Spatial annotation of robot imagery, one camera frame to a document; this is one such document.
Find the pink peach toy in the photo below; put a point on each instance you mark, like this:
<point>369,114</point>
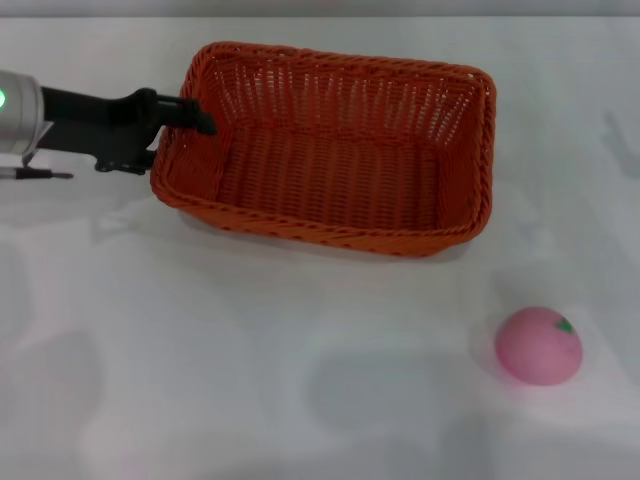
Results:
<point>535,350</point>

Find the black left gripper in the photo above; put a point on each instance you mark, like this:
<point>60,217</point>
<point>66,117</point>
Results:
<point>100,125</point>

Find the orange woven plastic basket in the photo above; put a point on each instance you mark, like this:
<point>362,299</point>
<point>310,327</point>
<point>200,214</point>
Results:
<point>325,180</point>

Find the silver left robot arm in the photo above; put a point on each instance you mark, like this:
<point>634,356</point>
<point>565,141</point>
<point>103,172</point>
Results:
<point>17,112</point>

